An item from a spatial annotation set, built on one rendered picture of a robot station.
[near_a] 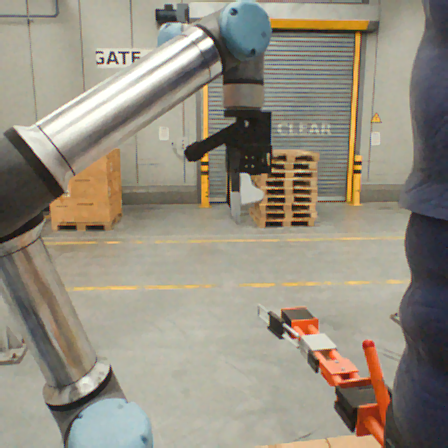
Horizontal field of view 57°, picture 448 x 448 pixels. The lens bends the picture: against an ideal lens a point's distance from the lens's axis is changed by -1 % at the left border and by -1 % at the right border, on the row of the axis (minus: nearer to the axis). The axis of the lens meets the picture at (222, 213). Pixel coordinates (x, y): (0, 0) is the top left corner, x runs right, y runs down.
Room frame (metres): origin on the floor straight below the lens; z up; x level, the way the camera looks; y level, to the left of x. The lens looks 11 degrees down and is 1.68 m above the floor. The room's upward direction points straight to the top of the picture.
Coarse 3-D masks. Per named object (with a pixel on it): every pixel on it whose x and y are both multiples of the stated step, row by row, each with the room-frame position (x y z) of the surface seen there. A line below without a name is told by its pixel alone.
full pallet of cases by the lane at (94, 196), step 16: (112, 160) 7.42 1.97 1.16; (80, 176) 6.90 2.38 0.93; (96, 176) 6.91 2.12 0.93; (112, 176) 7.32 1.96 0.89; (80, 192) 6.90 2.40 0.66; (96, 192) 6.91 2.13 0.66; (112, 192) 7.24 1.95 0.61; (64, 208) 6.88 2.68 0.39; (80, 208) 6.90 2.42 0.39; (96, 208) 6.91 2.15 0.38; (112, 208) 7.17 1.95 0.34; (64, 224) 6.88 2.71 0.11; (80, 224) 6.89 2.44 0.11; (96, 224) 6.91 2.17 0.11; (112, 224) 7.29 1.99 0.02
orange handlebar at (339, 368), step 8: (296, 328) 0.97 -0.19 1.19; (312, 328) 0.97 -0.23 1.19; (296, 336) 0.94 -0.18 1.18; (336, 352) 0.85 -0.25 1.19; (320, 360) 0.82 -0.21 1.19; (328, 360) 0.81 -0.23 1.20; (336, 360) 0.80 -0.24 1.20; (344, 360) 0.81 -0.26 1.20; (320, 368) 0.81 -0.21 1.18; (328, 368) 0.78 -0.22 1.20; (336, 368) 0.78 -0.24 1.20; (344, 368) 0.77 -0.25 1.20; (352, 368) 0.78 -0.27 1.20; (328, 376) 0.77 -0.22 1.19; (336, 376) 0.75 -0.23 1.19; (344, 376) 0.79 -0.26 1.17; (352, 376) 0.76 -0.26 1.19; (336, 384) 0.74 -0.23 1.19; (368, 416) 0.63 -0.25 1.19; (368, 424) 0.62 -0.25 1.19; (376, 424) 0.61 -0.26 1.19; (376, 432) 0.60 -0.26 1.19
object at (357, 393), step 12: (348, 384) 0.71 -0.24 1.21; (360, 384) 0.71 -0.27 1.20; (348, 396) 0.68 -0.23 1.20; (360, 396) 0.68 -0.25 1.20; (372, 396) 0.68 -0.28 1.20; (336, 408) 0.69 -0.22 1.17; (348, 408) 0.65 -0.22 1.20; (360, 408) 0.63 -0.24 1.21; (372, 408) 0.64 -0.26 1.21; (348, 420) 0.65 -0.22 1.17; (360, 420) 0.63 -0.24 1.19; (360, 432) 0.63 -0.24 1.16
